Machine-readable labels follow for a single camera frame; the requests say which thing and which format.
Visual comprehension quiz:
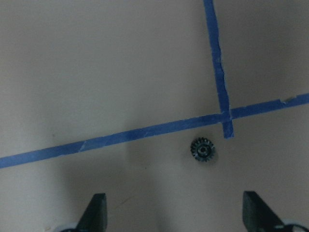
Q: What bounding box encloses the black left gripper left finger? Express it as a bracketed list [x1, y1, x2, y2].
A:
[76, 193, 108, 232]

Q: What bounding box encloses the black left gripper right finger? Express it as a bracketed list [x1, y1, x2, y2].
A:
[242, 191, 287, 232]

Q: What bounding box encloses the black bearing gear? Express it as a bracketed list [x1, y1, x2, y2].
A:
[190, 137, 215, 162]

